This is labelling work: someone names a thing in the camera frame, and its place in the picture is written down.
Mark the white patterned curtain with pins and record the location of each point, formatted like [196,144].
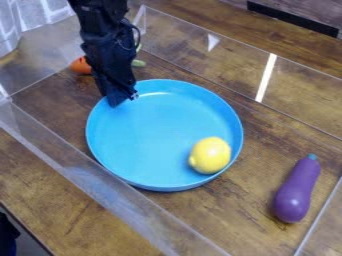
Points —
[23,15]

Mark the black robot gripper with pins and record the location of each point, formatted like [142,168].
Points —
[117,87]

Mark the clear acrylic enclosure wall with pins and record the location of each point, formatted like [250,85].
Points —
[277,72]

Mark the round blue tray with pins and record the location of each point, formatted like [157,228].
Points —
[142,139]

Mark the purple toy eggplant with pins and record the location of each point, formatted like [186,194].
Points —
[293,197]

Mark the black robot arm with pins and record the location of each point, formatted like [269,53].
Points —
[102,15]

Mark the yellow toy lemon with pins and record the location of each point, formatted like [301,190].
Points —
[210,155]

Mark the orange toy carrot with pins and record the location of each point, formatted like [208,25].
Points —
[81,66]

